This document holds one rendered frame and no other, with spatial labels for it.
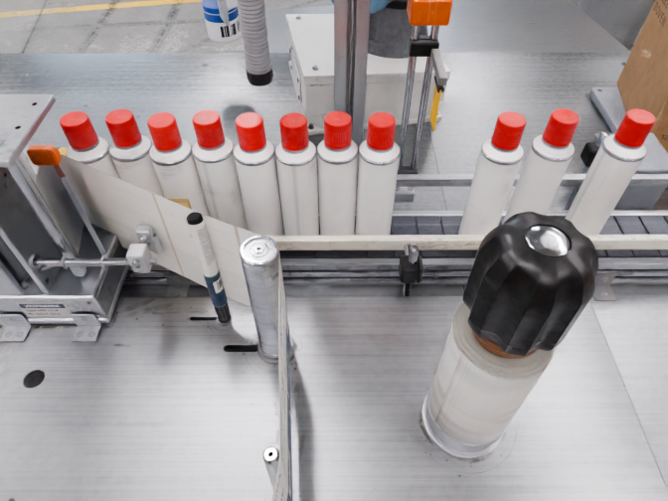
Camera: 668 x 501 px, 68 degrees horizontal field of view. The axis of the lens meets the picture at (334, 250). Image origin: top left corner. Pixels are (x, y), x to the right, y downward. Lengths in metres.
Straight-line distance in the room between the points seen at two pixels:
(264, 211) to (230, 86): 0.56
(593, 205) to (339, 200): 0.34
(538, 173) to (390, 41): 0.46
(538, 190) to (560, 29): 0.87
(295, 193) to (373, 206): 0.10
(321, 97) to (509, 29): 0.66
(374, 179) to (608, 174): 0.30
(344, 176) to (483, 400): 0.32
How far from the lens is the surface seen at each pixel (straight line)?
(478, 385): 0.45
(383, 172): 0.62
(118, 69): 1.33
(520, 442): 0.61
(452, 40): 1.38
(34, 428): 0.67
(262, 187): 0.64
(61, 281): 0.69
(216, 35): 1.14
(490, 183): 0.67
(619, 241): 0.79
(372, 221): 0.68
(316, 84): 0.96
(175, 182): 0.66
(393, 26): 1.02
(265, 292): 0.50
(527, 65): 1.32
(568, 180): 0.78
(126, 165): 0.67
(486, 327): 0.39
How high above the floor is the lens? 1.42
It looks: 49 degrees down
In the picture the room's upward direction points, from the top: straight up
